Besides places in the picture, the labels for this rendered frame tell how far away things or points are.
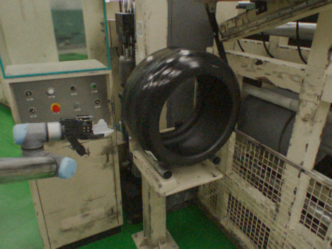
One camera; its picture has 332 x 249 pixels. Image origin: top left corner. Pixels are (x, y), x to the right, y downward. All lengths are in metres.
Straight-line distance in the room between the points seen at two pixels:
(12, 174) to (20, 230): 1.67
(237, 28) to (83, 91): 0.92
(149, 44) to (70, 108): 0.62
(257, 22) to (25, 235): 2.15
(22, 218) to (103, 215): 0.80
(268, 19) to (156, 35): 0.53
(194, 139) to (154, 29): 0.62
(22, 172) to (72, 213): 1.14
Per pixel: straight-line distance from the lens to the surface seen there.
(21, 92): 1.66
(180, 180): 1.40
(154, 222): 1.97
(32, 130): 1.08
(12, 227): 2.59
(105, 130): 1.14
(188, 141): 1.51
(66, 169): 1.01
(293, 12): 1.21
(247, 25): 1.38
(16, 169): 0.90
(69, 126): 1.10
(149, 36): 1.42
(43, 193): 1.88
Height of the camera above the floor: 1.62
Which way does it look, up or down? 24 degrees down
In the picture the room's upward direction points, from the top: straight up
